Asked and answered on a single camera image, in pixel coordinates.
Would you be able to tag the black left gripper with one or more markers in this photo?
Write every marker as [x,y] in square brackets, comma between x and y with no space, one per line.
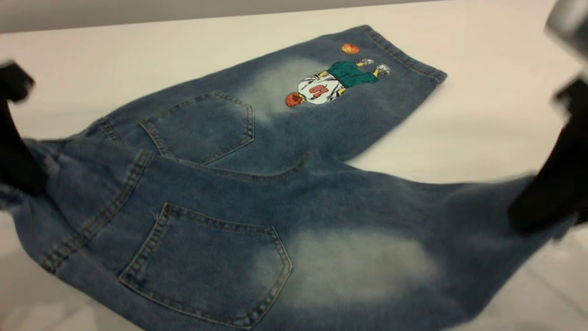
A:
[14,80]

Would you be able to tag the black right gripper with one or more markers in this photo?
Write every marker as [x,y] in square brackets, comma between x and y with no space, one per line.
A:
[576,99]

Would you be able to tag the blue denim shorts with print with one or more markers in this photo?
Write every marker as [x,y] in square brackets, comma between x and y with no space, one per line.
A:
[275,207]

